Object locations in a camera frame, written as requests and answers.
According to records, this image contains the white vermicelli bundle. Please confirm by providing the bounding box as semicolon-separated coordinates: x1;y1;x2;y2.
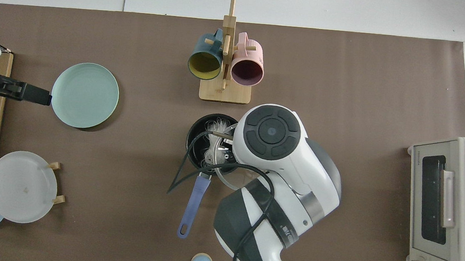
199;118;238;170

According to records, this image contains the glass lid blue knob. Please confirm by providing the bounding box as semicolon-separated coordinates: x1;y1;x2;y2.
203;122;258;193

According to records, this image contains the black pot blue handle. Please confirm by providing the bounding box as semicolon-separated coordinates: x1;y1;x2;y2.
177;110;244;243

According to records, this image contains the pale green plate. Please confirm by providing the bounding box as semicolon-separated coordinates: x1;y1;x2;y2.
49;60;122;131

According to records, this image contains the wooden plate rack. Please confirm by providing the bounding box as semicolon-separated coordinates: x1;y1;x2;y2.
0;157;69;222

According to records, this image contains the white plate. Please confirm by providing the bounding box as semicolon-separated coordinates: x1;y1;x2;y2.
0;149;61;226

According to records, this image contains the wooden cup stand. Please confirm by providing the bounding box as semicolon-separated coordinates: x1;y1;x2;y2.
198;0;261;105

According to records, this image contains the brown table cloth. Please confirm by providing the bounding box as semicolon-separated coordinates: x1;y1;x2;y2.
0;2;465;261

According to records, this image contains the pink ribbed mug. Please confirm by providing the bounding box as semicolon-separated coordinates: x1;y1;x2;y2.
230;31;267;88

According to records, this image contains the dark teal mug yellow inside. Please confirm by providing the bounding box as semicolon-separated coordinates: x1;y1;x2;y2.
186;26;226;81

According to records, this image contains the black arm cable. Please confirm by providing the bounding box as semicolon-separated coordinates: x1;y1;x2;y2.
162;128;279;261

